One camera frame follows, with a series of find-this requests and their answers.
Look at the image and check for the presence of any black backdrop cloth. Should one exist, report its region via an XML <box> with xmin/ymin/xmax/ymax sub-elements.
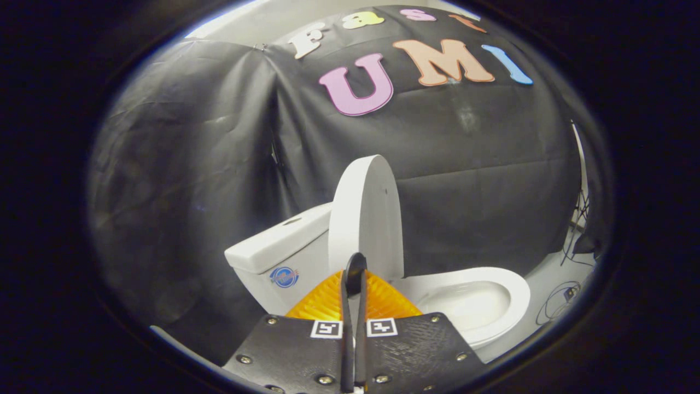
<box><xmin>87</xmin><ymin>39</ymin><xmax>286</xmax><ymax>363</ymax></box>
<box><xmin>569</xmin><ymin>98</ymin><xmax>616</xmax><ymax>259</ymax></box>
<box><xmin>262</xmin><ymin>5</ymin><xmax>581</xmax><ymax>281</ymax></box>

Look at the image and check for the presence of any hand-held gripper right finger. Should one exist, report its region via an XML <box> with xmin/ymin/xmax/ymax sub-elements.
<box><xmin>357</xmin><ymin>269</ymin><xmax>487</xmax><ymax>394</ymax></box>

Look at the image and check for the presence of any white toilet lid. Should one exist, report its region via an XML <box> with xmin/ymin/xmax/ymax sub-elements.
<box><xmin>328</xmin><ymin>155</ymin><xmax>405</xmax><ymax>296</ymax></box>

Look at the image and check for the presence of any black cable tangle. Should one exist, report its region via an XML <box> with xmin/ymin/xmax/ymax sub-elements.
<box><xmin>536</xmin><ymin>281</ymin><xmax>585</xmax><ymax>327</ymax></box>

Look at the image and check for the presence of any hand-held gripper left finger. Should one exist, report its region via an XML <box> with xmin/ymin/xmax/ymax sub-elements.
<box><xmin>223</xmin><ymin>268</ymin><xmax>355</xmax><ymax>394</ymax></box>

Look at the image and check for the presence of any white toilet bowl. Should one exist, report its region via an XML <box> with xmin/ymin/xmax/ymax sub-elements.
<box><xmin>415</xmin><ymin>281</ymin><xmax>512</xmax><ymax>335</ymax></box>

